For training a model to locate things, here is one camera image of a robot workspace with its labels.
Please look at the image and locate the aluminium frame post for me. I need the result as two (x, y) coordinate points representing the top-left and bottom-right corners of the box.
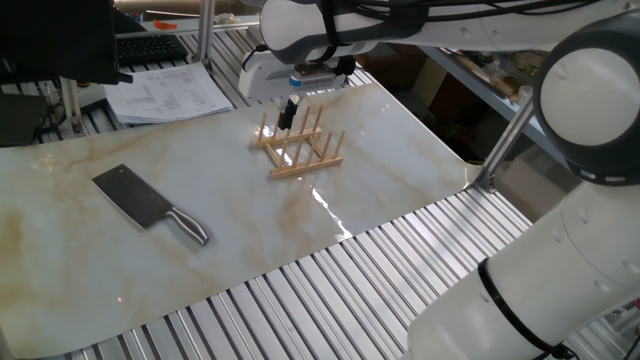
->
(58, 77), (87, 137)
(195, 0), (217, 69)
(472, 97), (536, 194)

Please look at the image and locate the black camera cable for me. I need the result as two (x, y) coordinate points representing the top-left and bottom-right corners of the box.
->
(319, 0), (601, 49)

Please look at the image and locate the marble pattern table mat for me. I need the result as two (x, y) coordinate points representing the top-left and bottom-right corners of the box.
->
(0, 82), (484, 360)

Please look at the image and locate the grey metal shelf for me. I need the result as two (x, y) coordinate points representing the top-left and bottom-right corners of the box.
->
(419, 46), (569, 169)

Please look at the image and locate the black keyboard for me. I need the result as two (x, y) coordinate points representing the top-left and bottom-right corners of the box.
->
(115, 33), (190, 67)

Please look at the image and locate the small colourful carton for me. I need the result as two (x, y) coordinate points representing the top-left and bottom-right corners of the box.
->
(509, 49), (547, 76)

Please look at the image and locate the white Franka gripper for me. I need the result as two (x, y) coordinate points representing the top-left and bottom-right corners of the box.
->
(238, 47), (354, 131)

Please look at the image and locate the black monitor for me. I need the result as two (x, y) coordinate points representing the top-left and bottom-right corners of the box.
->
(0, 0), (135, 86)

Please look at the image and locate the brown cardboard box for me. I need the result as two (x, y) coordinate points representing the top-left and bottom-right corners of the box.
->
(355, 43), (441, 94)

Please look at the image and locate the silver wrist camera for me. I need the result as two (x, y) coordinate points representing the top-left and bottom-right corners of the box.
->
(288, 63), (347, 90)

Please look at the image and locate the wooden dowel rack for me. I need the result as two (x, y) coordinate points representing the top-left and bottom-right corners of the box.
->
(249, 103), (347, 181)

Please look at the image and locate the black box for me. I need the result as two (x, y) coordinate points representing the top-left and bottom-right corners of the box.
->
(0, 92), (50, 149)

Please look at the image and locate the stack of printed papers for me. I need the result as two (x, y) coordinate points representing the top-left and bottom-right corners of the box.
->
(103, 62), (235, 126)

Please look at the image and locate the steel cleaver knife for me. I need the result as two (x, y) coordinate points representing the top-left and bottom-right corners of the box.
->
(91, 163), (210, 248)

